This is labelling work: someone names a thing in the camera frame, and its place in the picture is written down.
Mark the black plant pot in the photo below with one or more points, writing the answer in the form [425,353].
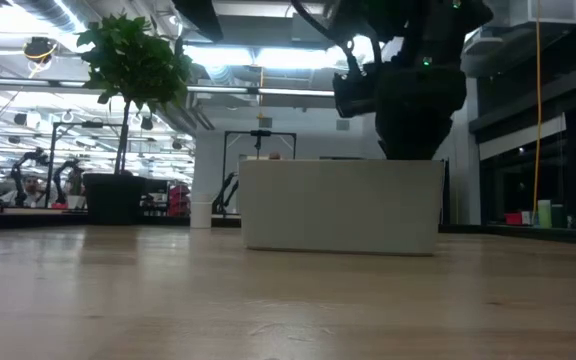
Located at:
[114,199]

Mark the light green cup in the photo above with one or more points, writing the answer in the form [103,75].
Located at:
[544,213]

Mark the red box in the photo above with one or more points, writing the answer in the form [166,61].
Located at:
[513,218]

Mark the black gantry frame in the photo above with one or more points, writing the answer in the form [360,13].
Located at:
[259,134]

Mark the neighbouring station robot arm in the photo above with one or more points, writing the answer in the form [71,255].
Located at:
[23,170]
[65,175]

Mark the person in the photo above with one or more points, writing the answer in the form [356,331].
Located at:
[33,190]

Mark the red storage bins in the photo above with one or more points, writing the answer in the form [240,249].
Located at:
[179,200]

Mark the black aluminium table frame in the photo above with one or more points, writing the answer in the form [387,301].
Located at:
[38,219]

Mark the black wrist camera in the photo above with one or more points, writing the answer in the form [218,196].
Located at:
[353,95]

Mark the pale rectangular basket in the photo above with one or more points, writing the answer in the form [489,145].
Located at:
[340,205]

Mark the small white pot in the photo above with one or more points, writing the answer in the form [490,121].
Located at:
[74,201]

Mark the dark green cup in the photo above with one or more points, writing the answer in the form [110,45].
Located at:
[558,215]

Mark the white pill bottle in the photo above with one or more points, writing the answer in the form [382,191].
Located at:
[200,212]

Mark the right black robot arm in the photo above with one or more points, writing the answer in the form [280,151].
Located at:
[433,25]

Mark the green leafy plant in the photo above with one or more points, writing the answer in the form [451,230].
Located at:
[133,60]

